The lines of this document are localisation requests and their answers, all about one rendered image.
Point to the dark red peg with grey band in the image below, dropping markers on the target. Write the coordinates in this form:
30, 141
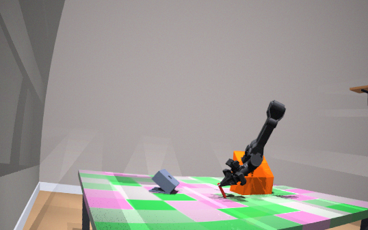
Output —
221, 190

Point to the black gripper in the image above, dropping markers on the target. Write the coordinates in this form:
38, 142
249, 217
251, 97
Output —
232, 178

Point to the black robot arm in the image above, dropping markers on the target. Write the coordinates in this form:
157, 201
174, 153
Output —
253, 156

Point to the pale blue square panel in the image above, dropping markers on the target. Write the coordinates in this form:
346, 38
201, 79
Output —
165, 181

